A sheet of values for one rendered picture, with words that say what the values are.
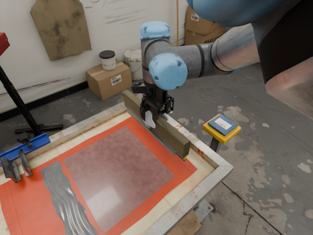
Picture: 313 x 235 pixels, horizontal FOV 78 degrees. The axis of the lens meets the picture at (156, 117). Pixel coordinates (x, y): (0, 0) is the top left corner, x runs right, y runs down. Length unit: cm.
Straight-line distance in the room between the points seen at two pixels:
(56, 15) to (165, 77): 218
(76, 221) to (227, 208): 133
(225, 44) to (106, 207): 59
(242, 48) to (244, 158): 183
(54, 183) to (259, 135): 207
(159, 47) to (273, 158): 196
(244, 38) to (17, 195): 82
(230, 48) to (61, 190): 68
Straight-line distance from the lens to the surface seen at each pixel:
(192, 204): 68
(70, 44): 261
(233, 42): 37
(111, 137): 88
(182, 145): 61
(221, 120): 96
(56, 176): 83
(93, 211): 73
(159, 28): 49
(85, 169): 81
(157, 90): 57
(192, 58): 43
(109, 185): 75
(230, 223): 178
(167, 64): 39
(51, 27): 249
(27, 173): 86
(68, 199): 77
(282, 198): 205
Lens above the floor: 161
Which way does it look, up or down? 44 degrees down
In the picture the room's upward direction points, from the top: straight up
